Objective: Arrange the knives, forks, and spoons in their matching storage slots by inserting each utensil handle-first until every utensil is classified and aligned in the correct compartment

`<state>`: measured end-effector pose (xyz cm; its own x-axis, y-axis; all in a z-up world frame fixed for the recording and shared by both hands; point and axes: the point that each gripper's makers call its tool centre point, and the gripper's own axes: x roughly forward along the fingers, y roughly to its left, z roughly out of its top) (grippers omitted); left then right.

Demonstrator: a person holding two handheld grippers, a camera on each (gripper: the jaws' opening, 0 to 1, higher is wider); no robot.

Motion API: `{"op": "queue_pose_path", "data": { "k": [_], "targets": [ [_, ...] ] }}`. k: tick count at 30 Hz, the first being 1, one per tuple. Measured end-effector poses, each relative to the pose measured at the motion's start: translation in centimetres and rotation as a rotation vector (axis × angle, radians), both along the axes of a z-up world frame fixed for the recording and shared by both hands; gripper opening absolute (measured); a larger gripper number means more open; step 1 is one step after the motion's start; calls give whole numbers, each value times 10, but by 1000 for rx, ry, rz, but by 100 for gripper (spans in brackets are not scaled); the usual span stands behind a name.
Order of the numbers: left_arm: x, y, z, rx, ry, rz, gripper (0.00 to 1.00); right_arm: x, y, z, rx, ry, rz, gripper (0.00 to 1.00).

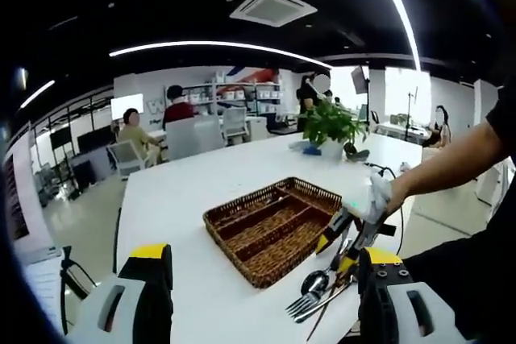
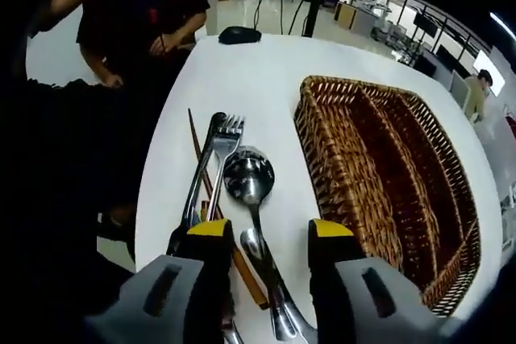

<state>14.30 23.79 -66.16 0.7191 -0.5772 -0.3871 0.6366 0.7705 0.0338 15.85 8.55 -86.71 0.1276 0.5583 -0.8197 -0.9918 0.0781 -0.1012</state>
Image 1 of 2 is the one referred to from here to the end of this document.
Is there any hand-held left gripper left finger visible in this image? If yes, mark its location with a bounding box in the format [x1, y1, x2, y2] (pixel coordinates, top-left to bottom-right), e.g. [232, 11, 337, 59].
[66, 242, 175, 344]

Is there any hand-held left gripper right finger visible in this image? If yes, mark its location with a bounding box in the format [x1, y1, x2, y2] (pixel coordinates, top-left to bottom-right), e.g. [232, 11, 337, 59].
[349, 247, 471, 344]

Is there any silver table knife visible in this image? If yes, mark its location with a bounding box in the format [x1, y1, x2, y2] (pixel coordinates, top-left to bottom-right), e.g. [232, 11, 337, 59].
[329, 234, 352, 272]

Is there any brown wicker storage tray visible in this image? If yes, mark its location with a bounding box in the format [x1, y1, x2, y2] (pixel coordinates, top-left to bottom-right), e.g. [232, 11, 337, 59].
[202, 176, 343, 289]

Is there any white storage shelf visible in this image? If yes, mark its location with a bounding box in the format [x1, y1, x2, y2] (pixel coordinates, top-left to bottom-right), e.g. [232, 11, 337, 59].
[183, 77, 283, 118]

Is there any black object on table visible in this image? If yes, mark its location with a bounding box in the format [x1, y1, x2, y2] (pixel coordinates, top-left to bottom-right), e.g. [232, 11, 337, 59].
[342, 143, 371, 162]

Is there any green potted plant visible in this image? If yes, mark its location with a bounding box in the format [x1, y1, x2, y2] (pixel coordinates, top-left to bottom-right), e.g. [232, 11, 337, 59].
[301, 100, 370, 160]

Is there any person in black clothes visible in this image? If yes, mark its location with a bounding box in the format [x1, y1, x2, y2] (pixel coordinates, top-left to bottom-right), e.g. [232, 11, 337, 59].
[402, 77, 516, 341]

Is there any black tripod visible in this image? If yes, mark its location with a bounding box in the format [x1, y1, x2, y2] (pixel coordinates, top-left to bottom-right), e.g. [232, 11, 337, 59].
[59, 245, 98, 337]

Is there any black studio light stand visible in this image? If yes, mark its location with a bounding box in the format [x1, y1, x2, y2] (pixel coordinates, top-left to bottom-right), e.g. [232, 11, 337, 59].
[350, 64, 372, 127]

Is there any white mesh office chair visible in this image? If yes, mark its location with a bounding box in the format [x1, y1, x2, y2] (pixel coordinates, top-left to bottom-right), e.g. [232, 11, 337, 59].
[221, 106, 248, 144]
[106, 139, 148, 178]

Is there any white desk partition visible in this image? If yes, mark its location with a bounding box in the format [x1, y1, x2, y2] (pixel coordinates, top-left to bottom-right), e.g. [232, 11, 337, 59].
[164, 116, 225, 160]

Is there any black monitor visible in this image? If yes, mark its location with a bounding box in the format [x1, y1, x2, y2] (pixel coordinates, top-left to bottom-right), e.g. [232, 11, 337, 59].
[76, 124, 116, 154]

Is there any dark display panel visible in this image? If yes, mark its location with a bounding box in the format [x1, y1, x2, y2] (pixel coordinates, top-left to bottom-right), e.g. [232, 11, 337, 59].
[2, 154, 29, 240]

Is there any white lit monitor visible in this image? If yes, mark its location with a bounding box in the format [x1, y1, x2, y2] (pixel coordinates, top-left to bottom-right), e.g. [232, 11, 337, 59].
[110, 93, 145, 122]

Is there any long ceiling light strip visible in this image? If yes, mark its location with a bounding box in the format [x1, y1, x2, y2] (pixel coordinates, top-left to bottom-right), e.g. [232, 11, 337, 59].
[364, 0, 422, 71]
[108, 40, 334, 69]

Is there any white ceiling air vent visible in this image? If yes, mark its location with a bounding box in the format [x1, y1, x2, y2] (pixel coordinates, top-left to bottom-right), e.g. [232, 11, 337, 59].
[228, 0, 318, 27]

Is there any short ceiling light strip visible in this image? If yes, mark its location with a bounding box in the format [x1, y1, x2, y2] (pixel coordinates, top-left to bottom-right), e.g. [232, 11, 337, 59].
[19, 80, 56, 110]

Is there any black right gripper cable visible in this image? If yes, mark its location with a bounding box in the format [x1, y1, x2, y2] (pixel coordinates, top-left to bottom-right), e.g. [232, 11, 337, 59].
[378, 198, 405, 259]

